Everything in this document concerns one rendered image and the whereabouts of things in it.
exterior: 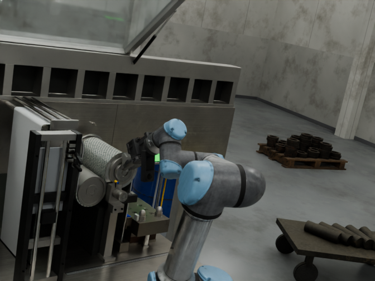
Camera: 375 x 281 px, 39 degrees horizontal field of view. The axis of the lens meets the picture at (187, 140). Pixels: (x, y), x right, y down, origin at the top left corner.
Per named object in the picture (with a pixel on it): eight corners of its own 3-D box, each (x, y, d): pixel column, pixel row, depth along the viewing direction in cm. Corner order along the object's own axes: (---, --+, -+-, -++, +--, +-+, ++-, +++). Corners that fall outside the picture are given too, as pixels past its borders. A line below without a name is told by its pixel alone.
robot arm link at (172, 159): (196, 173, 171) (194, 143, 176) (163, 170, 167) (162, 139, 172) (188, 182, 177) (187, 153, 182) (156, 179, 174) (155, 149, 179)
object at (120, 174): (118, 184, 201) (114, 168, 198) (115, 183, 203) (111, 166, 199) (134, 176, 205) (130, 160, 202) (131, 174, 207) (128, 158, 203)
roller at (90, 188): (76, 207, 194) (80, 177, 192) (46, 183, 213) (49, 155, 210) (104, 204, 202) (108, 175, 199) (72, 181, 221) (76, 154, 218)
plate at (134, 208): (136, 237, 213) (139, 223, 212) (89, 200, 242) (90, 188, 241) (167, 232, 224) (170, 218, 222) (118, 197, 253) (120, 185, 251)
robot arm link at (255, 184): (287, 171, 137) (219, 146, 183) (248, 168, 133) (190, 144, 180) (280, 214, 138) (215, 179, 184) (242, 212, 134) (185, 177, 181)
